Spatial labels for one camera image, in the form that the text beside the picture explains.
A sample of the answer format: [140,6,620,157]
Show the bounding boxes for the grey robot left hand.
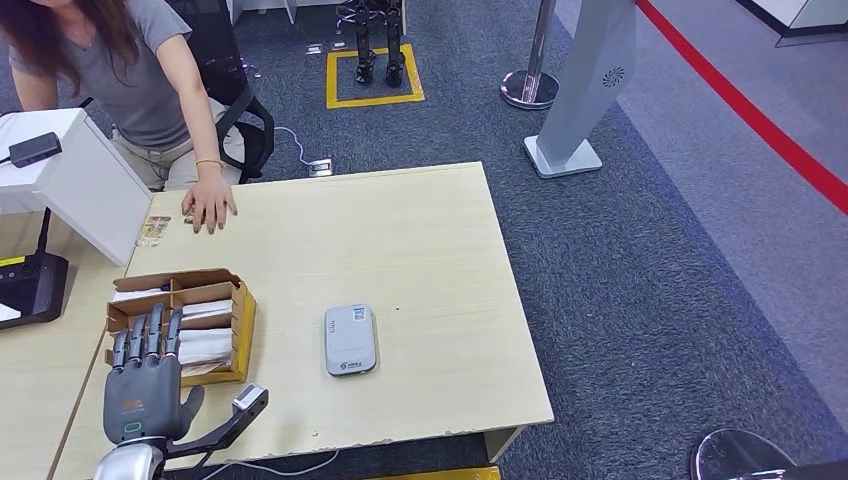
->
[102,303,207,446]

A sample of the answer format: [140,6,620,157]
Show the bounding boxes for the white floor cable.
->
[273,125,313,167]

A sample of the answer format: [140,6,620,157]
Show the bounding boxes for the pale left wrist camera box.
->
[231,382,270,413]

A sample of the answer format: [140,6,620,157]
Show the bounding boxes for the yellow floor tape square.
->
[325,43,426,110]

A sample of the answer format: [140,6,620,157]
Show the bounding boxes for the beige card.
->
[180,360,227,379]

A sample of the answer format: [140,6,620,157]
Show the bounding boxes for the chrome stanchion post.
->
[500,0,561,111]

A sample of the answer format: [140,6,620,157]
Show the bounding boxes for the red floor tape line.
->
[634,0,848,217]

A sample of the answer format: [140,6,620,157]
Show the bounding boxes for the person's left hand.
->
[181,165,238,235]

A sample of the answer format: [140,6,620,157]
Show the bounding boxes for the grey card reader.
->
[323,303,379,378]

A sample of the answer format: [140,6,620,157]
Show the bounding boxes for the white key card stack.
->
[177,329,234,367]
[180,299,234,324]
[112,288,167,304]

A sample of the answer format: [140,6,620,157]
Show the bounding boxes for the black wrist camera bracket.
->
[165,397,266,460]

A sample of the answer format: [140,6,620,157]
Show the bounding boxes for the grey kiosk stand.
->
[523,0,639,180]

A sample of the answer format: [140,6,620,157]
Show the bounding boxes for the cardboard card organizer box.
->
[104,268,258,389]

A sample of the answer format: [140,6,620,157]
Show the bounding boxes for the black humanoid robot legs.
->
[334,0,407,87]

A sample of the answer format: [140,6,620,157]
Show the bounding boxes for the white cabinet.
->
[735,0,848,48]

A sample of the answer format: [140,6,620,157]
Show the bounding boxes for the white cable under desk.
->
[198,450,339,480]

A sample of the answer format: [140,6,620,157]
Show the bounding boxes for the person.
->
[0,0,243,235]

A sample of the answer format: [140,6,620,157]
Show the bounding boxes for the small black device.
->
[7,132,63,169]

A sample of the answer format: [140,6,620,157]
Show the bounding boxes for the white desk leg panel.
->
[483,429,525,464]

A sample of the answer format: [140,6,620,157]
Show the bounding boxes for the white podium box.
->
[0,109,154,266]

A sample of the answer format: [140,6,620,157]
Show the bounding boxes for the round chrome base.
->
[690,429,800,480]

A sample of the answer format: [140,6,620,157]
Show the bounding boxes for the black office chair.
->
[165,0,276,185]

